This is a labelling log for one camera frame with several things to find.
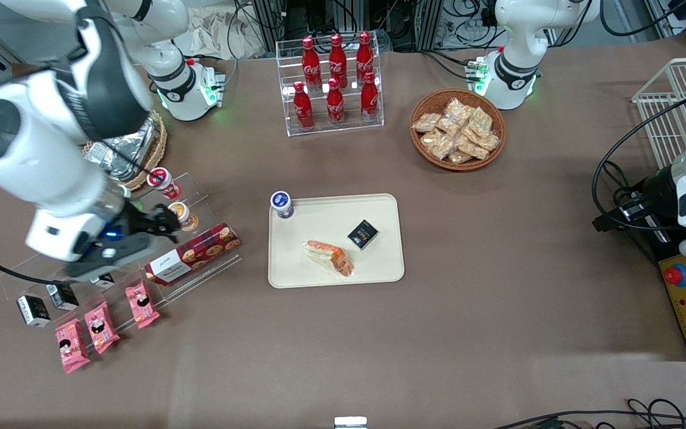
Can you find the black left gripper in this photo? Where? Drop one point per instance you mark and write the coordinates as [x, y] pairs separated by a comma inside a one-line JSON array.
[[656, 186]]

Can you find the blue-lid yogurt cup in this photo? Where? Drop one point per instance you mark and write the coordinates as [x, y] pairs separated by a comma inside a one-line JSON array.
[[281, 202]]

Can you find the aluminium frame rack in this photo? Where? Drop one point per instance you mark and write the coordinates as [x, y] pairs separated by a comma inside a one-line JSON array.
[[265, 18]]

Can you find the clear acrylic stepped stand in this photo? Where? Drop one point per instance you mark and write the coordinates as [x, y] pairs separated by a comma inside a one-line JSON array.
[[200, 202]]

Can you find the small white device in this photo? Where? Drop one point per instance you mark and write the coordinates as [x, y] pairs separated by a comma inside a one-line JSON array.
[[350, 422]]

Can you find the red cola bottle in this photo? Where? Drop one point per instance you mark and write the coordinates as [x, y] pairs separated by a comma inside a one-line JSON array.
[[335, 104], [364, 55], [337, 56], [302, 108], [369, 98], [311, 59]]

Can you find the triangle sandwich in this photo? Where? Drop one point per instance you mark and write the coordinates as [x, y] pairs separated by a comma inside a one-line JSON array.
[[331, 257]]

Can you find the pink snack pack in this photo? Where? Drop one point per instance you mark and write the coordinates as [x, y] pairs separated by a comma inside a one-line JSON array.
[[72, 345], [142, 304], [102, 326]]

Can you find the round wicker basket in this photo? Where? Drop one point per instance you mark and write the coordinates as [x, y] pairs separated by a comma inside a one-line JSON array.
[[438, 98]]

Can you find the small black white-label box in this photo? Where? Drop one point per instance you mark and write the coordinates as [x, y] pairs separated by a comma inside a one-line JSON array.
[[103, 281], [33, 311], [62, 296]]

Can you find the aluminium foil container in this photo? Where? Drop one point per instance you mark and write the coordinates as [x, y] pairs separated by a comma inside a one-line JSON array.
[[140, 143]]

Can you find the oval wicker basket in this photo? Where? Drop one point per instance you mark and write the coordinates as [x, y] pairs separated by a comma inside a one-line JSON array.
[[157, 149]]

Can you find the clear acrylic bottle rack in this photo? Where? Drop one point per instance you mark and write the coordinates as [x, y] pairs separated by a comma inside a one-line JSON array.
[[286, 65]]

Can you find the red-lid yogurt cup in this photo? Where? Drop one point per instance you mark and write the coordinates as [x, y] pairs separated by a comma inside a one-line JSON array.
[[160, 179]]

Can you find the clear bag of biscuits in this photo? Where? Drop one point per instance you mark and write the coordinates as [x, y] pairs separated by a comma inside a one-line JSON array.
[[489, 142], [480, 122], [457, 110], [460, 157], [438, 144], [472, 149], [426, 123], [449, 126]]

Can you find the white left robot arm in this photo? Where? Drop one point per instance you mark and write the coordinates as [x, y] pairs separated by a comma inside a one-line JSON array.
[[515, 36]]

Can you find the beige plastic tray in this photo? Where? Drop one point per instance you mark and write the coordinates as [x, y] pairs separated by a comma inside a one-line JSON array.
[[313, 226]]

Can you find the beige crumpled cloth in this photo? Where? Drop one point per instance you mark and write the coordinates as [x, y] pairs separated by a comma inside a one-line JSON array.
[[212, 33]]

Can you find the red plaid cookie box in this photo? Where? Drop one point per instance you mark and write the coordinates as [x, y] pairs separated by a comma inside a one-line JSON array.
[[200, 250]]

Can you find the small black gold-print box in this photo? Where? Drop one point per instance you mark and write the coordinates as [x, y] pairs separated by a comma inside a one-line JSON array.
[[362, 234]]

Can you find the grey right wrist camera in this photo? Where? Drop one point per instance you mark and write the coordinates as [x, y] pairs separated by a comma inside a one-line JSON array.
[[105, 256]]

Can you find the orange-lid yogurt cup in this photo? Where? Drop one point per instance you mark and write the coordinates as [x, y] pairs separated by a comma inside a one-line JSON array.
[[186, 218]]

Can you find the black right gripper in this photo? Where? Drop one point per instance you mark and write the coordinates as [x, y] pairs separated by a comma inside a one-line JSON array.
[[142, 222]]

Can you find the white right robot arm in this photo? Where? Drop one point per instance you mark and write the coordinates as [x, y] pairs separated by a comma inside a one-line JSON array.
[[33, 149]]

